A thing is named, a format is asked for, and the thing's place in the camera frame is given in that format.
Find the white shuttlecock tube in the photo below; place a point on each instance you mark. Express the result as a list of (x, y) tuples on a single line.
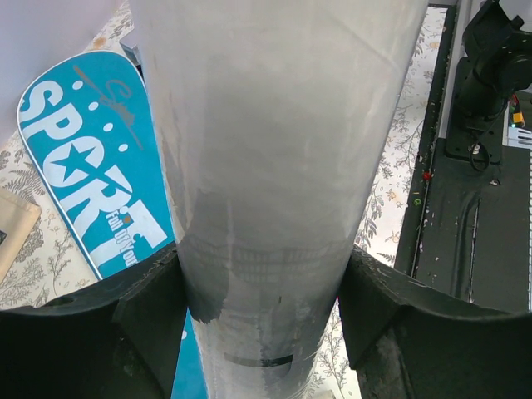
[(271, 118)]

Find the blue sport racket cover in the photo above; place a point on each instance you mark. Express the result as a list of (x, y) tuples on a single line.
[(87, 127)]

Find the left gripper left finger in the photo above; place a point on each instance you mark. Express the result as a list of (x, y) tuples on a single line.
[(117, 338)]

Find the beige canvas tote bag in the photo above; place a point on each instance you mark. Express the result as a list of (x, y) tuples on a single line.
[(18, 217)]

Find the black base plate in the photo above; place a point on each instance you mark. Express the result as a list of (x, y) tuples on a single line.
[(467, 233)]

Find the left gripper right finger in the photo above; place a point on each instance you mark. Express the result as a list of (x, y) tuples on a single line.
[(405, 339)]

